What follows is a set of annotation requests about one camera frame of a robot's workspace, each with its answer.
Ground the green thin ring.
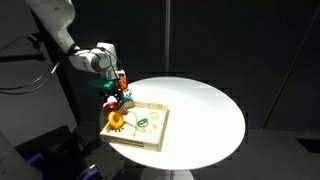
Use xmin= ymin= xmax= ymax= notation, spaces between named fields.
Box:
xmin=136 ymin=117 xmax=150 ymax=128

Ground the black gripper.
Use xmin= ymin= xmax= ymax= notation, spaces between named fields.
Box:
xmin=103 ymin=74 xmax=125 ymax=106

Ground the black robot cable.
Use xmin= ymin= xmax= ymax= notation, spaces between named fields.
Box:
xmin=0 ymin=58 xmax=66 ymax=96

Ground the white rounded cover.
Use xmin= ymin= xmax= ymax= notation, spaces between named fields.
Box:
xmin=0 ymin=131 xmax=44 ymax=180

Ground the purple clamp part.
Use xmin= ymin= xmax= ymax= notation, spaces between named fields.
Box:
xmin=26 ymin=152 xmax=45 ymax=166

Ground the orange stacking peg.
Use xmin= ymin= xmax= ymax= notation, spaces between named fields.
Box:
xmin=119 ymin=76 xmax=129 ymax=95

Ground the white table pedestal base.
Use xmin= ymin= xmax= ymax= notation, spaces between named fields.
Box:
xmin=139 ymin=167 xmax=195 ymax=180

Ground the light wooden slotted box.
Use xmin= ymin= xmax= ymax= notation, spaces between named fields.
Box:
xmin=99 ymin=100 xmax=170 ymax=153

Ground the black stand frame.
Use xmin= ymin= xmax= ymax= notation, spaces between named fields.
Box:
xmin=14 ymin=124 xmax=104 ymax=180

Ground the grey vertical pole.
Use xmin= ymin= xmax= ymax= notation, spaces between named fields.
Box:
xmin=164 ymin=0 xmax=172 ymax=78

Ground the black vertical support post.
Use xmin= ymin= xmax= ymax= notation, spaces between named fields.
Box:
xmin=31 ymin=9 xmax=82 ymax=125

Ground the blue studded ring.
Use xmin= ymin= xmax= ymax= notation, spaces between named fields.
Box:
xmin=123 ymin=89 xmax=134 ymax=102

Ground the red studded ring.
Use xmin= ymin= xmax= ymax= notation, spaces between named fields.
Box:
xmin=102 ymin=101 xmax=120 ymax=115

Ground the teal green wrist attachment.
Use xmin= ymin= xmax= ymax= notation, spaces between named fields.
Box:
xmin=88 ymin=79 xmax=116 ymax=90

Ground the orange yellow twisted ring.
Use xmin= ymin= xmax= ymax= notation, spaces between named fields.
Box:
xmin=107 ymin=110 xmax=125 ymax=130

